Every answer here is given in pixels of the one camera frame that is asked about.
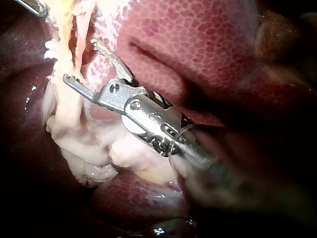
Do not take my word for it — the right arm instrument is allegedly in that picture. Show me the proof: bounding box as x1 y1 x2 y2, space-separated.
95 78 196 157

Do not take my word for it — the right arm instrument jaw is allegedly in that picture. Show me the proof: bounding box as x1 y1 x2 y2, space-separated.
90 39 134 84
62 73 100 102

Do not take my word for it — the left arm instrument jaw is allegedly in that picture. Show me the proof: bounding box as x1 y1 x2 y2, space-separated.
14 0 49 17

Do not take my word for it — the thin tube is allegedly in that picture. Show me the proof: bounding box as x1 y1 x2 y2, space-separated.
53 14 82 117
74 4 96 80

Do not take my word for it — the white clip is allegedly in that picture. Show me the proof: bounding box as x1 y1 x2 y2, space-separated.
43 39 60 60

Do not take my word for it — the pale fatty tissue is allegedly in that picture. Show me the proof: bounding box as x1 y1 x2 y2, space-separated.
41 81 184 186

